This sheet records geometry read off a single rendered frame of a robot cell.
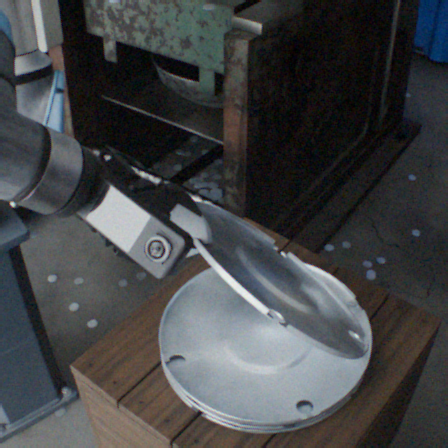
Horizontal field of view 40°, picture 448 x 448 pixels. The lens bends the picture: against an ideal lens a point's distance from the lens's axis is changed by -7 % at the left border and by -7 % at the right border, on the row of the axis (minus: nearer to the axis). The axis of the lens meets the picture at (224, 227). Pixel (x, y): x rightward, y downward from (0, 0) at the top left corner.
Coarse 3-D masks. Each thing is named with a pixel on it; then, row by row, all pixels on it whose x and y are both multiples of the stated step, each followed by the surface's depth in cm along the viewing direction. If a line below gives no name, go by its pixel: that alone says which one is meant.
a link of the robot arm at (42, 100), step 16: (0, 0) 73; (16, 0) 74; (16, 16) 75; (32, 16) 78; (16, 32) 76; (32, 32) 78; (16, 48) 76; (32, 48) 78; (16, 64) 77; (32, 64) 78; (48, 64) 80; (16, 80) 77; (32, 80) 78; (48, 80) 80; (32, 96) 79; (48, 96) 80; (32, 112) 79; (48, 112) 79; (64, 128) 82
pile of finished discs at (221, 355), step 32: (192, 288) 93; (224, 288) 93; (192, 320) 89; (224, 320) 88; (256, 320) 88; (192, 352) 84; (224, 352) 84; (256, 352) 84; (288, 352) 84; (320, 352) 84; (192, 384) 80; (224, 384) 80; (256, 384) 80; (288, 384) 80; (320, 384) 80; (352, 384) 80; (224, 416) 77; (256, 416) 77; (288, 416) 77; (320, 416) 78
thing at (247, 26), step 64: (320, 0) 115; (384, 0) 141; (256, 64) 105; (320, 64) 127; (384, 64) 163; (256, 128) 114; (320, 128) 143; (384, 128) 180; (256, 192) 125; (320, 192) 156
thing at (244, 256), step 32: (224, 224) 85; (224, 256) 73; (256, 256) 80; (288, 256) 93; (256, 288) 71; (288, 288) 77; (320, 288) 90; (288, 320) 69; (320, 320) 76; (352, 320) 86; (352, 352) 74
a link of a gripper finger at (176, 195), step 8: (160, 184) 63; (168, 184) 64; (168, 192) 64; (176, 192) 64; (184, 192) 65; (168, 200) 64; (176, 200) 65; (184, 200) 65; (192, 200) 66; (168, 208) 65; (192, 208) 67; (200, 216) 68
